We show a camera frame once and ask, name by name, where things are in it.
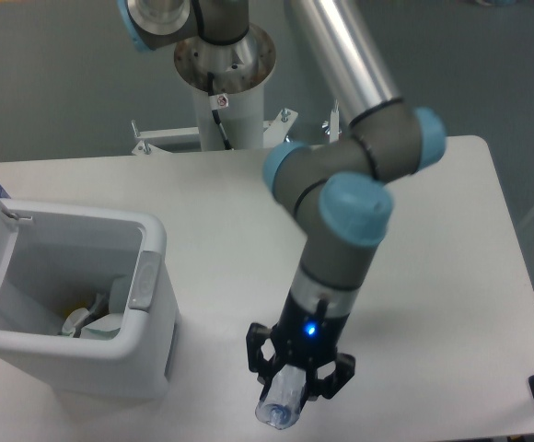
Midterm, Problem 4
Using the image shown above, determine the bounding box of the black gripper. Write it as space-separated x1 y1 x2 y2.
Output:
246 292 355 401

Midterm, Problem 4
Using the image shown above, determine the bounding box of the clear plastic water bottle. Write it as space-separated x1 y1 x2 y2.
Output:
255 365 306 430

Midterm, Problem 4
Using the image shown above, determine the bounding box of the clear plastic refill pouch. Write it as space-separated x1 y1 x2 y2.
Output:
79 276 132 341

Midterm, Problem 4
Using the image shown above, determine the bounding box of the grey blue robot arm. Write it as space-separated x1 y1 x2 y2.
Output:
118 1 447 403

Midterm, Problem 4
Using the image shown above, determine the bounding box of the white trash can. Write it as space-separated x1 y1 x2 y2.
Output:
0 200 179 399

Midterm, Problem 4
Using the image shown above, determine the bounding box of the white crumpled trash in bin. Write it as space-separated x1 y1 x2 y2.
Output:
57 293 110 338

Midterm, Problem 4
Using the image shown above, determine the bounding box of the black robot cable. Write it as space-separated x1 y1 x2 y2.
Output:
205 71 235 151

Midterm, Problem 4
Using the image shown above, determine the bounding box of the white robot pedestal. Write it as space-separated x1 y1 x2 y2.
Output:
132 24 298 155

